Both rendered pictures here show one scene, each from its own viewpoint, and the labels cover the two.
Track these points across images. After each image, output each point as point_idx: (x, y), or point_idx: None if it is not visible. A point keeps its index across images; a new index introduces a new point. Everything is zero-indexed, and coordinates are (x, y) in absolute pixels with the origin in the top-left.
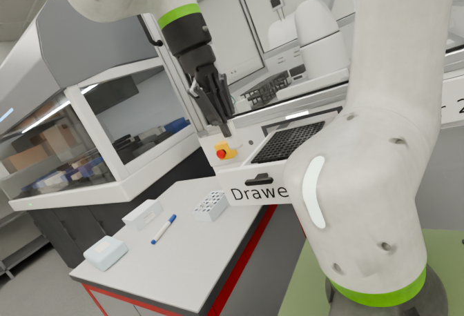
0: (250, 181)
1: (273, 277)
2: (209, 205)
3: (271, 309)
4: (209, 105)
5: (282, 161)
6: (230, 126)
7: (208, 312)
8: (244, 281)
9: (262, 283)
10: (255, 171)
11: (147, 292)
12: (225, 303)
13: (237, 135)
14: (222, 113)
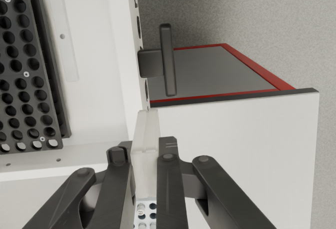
0: (175, 77)
1: (154, 82)
2: (144, 209)
3: (183, 74)
4: (253, 209)
5: (115, 10)
6: (157, 143)
7: (300, 88)
8: (210, 91)
9: (180, 84)
10: (140, 85)
11: (308, 189)
12: (259, 90)
13: (142, 123)
14: (168, 176)
